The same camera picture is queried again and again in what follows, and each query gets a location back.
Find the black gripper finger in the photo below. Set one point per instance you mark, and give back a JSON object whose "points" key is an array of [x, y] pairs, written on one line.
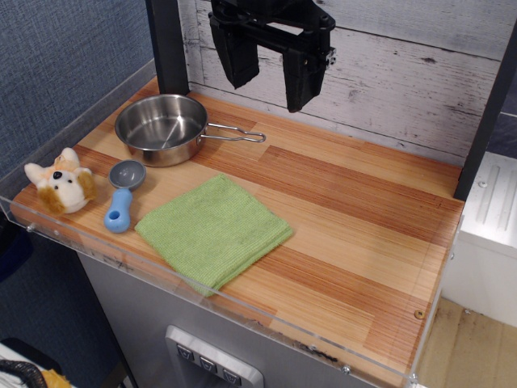
{"points": [[237, 52], [303, 76]]}

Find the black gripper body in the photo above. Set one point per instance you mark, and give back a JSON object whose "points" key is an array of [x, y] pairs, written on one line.
{"points": [[279, 26]]}

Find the silver metal pot with handle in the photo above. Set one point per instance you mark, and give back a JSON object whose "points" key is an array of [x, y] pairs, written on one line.
{"points": [[166, 130]]}

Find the blue grey toy scoop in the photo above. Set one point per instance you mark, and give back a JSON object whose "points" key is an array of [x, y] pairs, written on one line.
{"points": [[125, 176]]}

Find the green folded microfiber cloth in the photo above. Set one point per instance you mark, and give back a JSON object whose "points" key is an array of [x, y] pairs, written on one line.
{"points": [[213, 233]]}

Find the plush corgi dog head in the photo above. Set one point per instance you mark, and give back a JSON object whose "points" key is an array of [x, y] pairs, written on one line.
{"points": [[64, 187]]}

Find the clear acrylic table guard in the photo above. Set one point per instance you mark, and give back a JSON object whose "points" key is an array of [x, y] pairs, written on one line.
{"points": [[348, 297]]}

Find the white aluminium side box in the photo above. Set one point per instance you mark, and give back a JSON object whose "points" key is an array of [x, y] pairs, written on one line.
{"points": [[481, 274]]}

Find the grey toy fridge cabinet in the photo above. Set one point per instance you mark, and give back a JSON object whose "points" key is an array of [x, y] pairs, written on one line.
{"points": [[293, 336]]}

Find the silver dispenser button panel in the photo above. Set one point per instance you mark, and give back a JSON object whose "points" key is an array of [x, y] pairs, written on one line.
{"points": [[217, 363]]}

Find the yellow black object bottom left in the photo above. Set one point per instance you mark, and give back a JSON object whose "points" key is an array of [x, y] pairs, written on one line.
{"points": [[26, 374]]}

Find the black left frame post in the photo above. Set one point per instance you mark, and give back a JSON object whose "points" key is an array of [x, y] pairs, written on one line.
{"points": [[168, 51]]}

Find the black frame post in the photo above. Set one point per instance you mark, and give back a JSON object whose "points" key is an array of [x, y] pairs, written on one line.
{"points": [[168, 51], [488, 120]]}

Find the black right frame post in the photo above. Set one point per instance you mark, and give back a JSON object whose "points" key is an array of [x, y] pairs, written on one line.
{"points": [[488, 120]]}

